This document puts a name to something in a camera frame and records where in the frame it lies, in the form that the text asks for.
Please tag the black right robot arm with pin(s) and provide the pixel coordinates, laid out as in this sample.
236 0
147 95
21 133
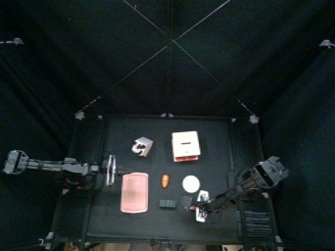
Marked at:
248 186

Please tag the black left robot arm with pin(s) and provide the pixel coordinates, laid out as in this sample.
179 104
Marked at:
48 165

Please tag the dark green sushi roll block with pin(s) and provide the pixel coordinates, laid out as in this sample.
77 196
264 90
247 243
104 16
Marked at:
167 203

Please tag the white round plate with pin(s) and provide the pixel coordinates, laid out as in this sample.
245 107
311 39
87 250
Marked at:
191 184

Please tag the pink rectangular tray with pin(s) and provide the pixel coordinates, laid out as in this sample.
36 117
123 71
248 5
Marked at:
133 192

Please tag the white printed label plate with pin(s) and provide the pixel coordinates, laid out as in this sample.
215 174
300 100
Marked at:
256 222

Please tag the cream box with red label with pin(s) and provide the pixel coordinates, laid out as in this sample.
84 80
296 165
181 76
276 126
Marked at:
185 145

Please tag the silver frame corner bracket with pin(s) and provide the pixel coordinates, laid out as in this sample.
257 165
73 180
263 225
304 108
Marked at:
16 41
325 43
253 118
79 115

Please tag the small silver pole foot bracket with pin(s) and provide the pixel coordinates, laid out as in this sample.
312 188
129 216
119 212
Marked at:
167 115

